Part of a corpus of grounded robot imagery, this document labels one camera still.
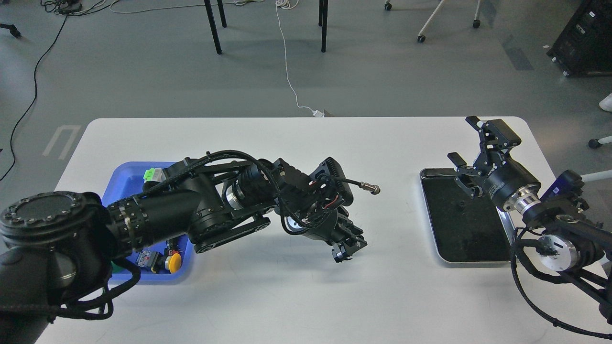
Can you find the black push button switch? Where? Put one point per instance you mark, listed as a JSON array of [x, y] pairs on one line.
[[172, 246]]

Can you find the blue contact block switch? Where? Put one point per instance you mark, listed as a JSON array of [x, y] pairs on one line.
[[146, 259]]

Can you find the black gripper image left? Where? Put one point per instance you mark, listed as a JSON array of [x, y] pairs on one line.
[[339, 230]]

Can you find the white rolling chair base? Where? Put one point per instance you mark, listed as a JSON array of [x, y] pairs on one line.
[[446, 20]]

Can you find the yellow push button switch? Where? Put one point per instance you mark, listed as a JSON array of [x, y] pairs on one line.
[[161, 263]]

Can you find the silver metal tray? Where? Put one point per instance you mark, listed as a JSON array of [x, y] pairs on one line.
[[474, 236]]

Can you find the black equipment case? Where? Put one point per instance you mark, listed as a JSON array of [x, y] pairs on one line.
[[584, 47]]

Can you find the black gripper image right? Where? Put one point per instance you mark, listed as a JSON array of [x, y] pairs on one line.
[[498, 176]]

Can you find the blue plastic tray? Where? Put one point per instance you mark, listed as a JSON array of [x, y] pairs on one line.
[[127, 179]]

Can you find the black robot arm image left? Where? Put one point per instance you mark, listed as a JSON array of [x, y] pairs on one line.
[[67, 253]]

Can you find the white green terminal switch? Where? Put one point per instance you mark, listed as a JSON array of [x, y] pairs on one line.
[[155, 175]]

